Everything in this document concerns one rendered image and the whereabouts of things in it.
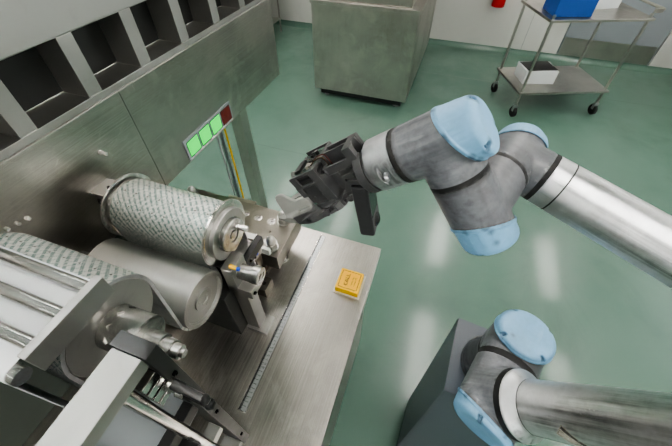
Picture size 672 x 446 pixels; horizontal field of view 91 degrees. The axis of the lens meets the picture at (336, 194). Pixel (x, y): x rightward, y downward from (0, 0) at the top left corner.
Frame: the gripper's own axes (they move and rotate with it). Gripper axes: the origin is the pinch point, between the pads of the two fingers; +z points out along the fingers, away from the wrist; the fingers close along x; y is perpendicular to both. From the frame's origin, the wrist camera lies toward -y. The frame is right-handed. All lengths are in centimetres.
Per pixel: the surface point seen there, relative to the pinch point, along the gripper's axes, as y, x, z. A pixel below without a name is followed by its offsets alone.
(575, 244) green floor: -187, -140, -11
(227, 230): 2.3, 2.7, 16.3
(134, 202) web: 17.4, 4.2, 30.5
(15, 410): 2, 42, 61
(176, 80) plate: 32, -31, 36
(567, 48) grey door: -194, -448, -39
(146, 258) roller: 8.1, 11.5, 30.9
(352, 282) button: -39.6, -14.0, 21.7
